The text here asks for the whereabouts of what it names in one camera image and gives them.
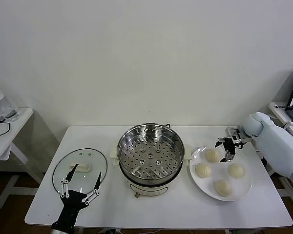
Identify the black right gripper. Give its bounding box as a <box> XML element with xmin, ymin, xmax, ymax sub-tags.
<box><xmin>214</xmin><ymin>136</ymin><xmax>244</xmax><ymax>162</ymax></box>

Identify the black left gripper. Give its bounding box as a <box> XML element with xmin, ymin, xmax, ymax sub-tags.
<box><xmin>51</xmin><ymin>163</ymin><xmax>102</xmax><ymax>232</ymax></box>

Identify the white steamed baozi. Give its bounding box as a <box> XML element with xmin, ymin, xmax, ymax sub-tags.
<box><xmin>214</xmin><ymin>179</ymin><xmax>233</xmax><ymax>196</ymax></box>
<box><xmin>204</xmin><ymin>149</ymin><xmax>221</xmax><ymax>163</ymax></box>
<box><xmin>228</xmin><ymin>163</ymin><xmax>246</xmax><ymax>179</ymax></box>
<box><xmin>194</xmin><ymin>162</ymin><xmax>212</xmax><ymax>178</ymax></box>

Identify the glass lid with cream handle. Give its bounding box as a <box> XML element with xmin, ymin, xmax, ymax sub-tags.
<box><xmin>52</xmin><ymin>147</ymin><xmax>108</xmax><ymax>195</ymax></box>

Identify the stainless steel steamer basket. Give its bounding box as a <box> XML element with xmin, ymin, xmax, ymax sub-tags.
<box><xmin>117</xmin><ymin>123</ymin><xmax>186</xmax><ymax>186</ymax></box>

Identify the white round plate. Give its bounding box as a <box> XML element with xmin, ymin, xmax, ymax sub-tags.
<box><xmin>189</xmin><ymin>146</ymin><xmax>253</xmax><ymax>202</ymax></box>

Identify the white electric pot base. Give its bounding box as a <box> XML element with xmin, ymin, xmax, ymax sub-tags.
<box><xmin>109</xmin><ymin>146</ymin><xmax>192</xmax><ymax>197</ymax></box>

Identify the white side table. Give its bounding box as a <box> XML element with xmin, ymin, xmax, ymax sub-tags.
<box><xmin>0</xmin><ymin>108</ymin><xmax>46</xmax><ymax>210</ymax></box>

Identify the small grey device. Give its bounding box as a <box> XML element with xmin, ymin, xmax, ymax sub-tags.
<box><xmin>4</xmin><ymin>109</ymin><xmax>18</xmax><ymax>119</ymax></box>

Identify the clear bottle with white cap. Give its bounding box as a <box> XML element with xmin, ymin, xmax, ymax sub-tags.
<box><xmin>0</xmin><ymin>89</ymin><xmax>21</xmax><ymax>122</ymax></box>

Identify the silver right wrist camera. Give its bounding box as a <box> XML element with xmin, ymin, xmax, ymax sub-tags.
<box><xmin>225</xmin><ymin>126</ymin><xmax>242</xmax><ymax>143</ymax></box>

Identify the black cable with adapter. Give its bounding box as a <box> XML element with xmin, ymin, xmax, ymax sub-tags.
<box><xmin>0</xmin><ymin>116</ymin><xmax>11</xmax><ymax>139</ymax></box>

